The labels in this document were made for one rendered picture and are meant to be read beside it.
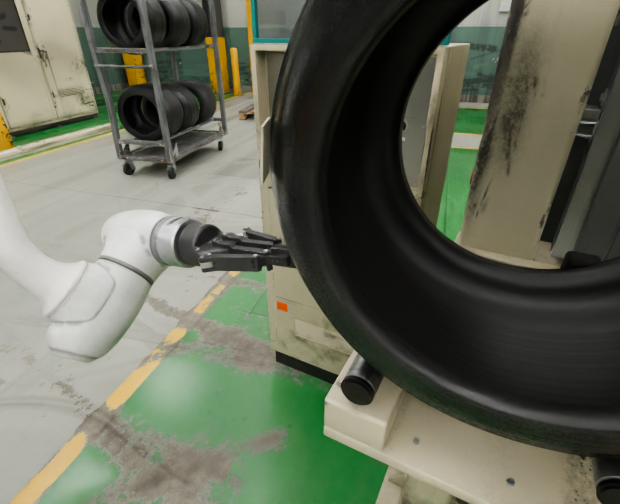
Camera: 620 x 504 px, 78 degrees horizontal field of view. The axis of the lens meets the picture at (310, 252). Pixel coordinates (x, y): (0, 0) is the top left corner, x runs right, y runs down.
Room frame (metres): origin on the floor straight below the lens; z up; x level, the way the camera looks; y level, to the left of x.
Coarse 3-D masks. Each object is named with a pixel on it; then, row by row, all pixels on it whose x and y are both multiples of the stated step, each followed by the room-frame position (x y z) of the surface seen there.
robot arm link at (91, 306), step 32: (0, 192) 0.53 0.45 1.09; (0, 224) 0.50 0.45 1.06; (0, 256) 0.48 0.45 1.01; (32, 256) 0.49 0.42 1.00; (32, 288) 0.47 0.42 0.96; (64, 288) 0.48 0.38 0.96; (96, 288) 0.49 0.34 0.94; (128, 288) 0.52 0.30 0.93; (64, 320) 0.45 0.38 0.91; (96, 320) 0.47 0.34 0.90; (128, 320) 0.50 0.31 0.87; (64, 352) 0.43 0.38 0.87; (96, 352) 0.45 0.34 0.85
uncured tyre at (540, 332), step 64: (320, 0) 0.36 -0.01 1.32; (384, 0) 0.32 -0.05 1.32; (448, 0) 0.56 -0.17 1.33; (320, 64) 0.35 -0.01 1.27; (384, 64) 0.59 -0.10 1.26; (320, 128) 0.34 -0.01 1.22; (384, 128) 0.59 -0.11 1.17; (320, 192) 0.35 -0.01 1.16; (384, 192) 0.58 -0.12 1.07; (320, 256) 0.34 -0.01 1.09; (384, 256) 0.54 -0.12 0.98; (448, 256) 0.53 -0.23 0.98; (384, 320) 0.41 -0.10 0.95; (448, 320) 0.45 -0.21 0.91; (512, 320) 0.45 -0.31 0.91; (576, 320) 0.42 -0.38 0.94; (448, 384) 0.27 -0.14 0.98; (512, 384) 0.33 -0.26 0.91; (576, 384) 0.32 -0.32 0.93; (576, 448) 0.22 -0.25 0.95
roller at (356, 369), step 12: (360, 360) 0.36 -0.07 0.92; (348, 372) 0.35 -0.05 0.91; (360, 372) 0.34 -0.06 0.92; (372, 372) 0.35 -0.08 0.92; (348, 384) 0.33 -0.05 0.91; (360, 384) 0.33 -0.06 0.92; (372, 384) 0.33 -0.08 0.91; (348, 396) 0.33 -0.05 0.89; (360, 396) 0.32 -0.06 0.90; (372, 396) 0.32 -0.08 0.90
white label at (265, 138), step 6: (264, 126) 0.38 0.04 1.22; (264, 132) 0.38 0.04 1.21; (264, 138) 0.38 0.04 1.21; (264, 144) 0.38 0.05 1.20; (264, 150) 0.38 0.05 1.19; (264, 156) 0.38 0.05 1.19; (264, 162) 0.38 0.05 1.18; (264, 168) 0.38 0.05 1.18; (264, 174) 0.38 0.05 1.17; (264, 180) 0.38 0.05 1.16
